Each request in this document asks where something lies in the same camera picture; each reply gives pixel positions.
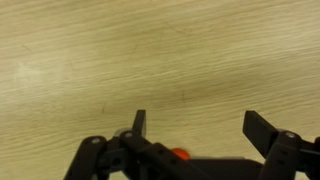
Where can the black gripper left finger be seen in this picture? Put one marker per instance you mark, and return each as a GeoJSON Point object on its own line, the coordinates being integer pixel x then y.
{"type": "Point", "coordinates": [139, 121]}

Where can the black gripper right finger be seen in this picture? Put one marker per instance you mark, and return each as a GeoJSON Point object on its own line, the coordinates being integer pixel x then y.
{"type": "Point", "coordinates": [260, 133]}

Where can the orange round disc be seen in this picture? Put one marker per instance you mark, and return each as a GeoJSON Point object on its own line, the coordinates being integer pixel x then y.
{"type": "Point", "coordinates": [181, 154]}

